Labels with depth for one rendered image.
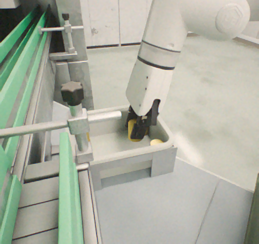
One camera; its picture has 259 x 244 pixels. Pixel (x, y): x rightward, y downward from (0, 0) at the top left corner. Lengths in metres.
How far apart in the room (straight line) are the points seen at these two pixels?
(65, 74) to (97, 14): 2.81
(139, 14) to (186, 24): 3.71
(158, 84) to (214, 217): 0.27
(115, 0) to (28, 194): 3.75
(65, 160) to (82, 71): 0.96
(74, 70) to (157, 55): 0.83
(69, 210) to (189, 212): 0.29
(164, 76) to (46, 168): 0.24
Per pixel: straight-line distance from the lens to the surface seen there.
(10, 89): 0.41
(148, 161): 0.43
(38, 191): 0.31
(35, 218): 0.29
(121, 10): 3.96
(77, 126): 0.27
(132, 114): 0.45
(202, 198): 0.46
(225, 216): 0.45
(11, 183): 0.30
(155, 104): 0.38
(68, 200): 0.19
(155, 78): 0.35
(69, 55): 0.89
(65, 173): 0.21
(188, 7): 0.35
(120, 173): 0.43
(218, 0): 0.36
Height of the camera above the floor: 1.12
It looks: 35 degrees down
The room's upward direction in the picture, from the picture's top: straight up
